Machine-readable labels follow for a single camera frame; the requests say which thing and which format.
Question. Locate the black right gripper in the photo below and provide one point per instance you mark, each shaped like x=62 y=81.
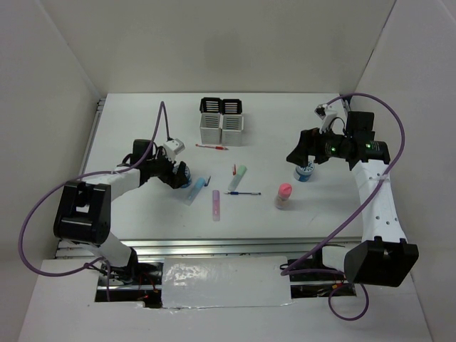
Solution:
x=313 y=139

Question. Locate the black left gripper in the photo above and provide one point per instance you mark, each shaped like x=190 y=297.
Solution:
x=174 y=180

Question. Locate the blue highlighter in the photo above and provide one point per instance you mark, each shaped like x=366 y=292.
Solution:
x=199 y=184

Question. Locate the blue glue jar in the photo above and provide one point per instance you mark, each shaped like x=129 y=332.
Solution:
x=303 y=174

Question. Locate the pink capped bottle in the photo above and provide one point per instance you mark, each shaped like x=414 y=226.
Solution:
x=282 y=198

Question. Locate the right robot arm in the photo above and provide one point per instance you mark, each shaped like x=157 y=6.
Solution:
x=384 y=257

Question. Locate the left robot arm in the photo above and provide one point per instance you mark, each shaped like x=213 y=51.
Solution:
x=84 y=212

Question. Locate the blue pen cap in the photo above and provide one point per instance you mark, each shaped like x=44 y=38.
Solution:
x=206 y=184

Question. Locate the purple highlighter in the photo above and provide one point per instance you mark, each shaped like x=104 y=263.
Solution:
x=215 y=205

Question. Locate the red pen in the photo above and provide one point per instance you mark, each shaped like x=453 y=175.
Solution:
x=214 y=147

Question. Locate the blue pen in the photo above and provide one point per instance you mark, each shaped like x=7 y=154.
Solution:
x=242 y=193

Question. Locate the green highlighter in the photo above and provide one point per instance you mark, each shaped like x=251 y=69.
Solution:
x=240 y=172

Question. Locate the white left slotted container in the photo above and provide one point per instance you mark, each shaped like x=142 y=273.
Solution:
x=210 y=128

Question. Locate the white slotted container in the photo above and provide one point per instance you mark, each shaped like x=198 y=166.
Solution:
x=232 y=128
x=210 y=128

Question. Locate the white right slotted container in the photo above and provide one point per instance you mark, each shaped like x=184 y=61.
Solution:
x=232 y=128

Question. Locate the black left slotted container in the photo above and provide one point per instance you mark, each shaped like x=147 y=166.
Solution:
x=210 y=105

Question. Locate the black slotted container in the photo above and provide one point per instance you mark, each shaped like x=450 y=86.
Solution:
x=232 y=107
x=210 y=105

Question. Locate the black right slotted container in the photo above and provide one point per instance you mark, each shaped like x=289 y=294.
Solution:
x=232 y=107

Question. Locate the white foil front panel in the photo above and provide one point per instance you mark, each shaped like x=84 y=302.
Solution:
x=224 y=282

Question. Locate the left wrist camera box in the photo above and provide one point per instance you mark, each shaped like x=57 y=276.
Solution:
x=173 y=147

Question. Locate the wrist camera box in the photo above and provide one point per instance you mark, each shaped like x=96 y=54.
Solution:
x=327 y=115
x=173 y=147

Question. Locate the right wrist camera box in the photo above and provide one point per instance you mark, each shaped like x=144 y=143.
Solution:
x=327 y=115

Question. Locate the aluminium front rail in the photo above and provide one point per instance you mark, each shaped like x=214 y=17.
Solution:
x=158 y=249

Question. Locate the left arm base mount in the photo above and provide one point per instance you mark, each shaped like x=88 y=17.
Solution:
x=144 y=287

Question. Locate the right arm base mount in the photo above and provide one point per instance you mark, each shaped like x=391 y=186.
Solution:
x=314 y=285

